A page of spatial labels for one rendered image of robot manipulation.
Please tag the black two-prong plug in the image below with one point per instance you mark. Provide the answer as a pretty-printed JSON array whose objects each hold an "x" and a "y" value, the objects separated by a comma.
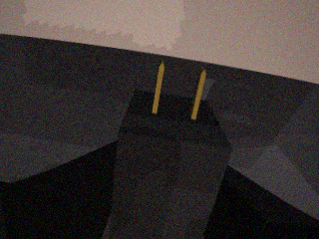
[{"x": 171, "y": 158}]

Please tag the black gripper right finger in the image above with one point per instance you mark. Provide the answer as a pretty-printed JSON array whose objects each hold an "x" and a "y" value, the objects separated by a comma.
[{"x": 244, "y": 210}]

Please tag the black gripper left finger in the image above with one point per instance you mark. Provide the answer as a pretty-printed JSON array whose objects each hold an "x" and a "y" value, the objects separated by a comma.
[{"x": 71, "y": 201}]

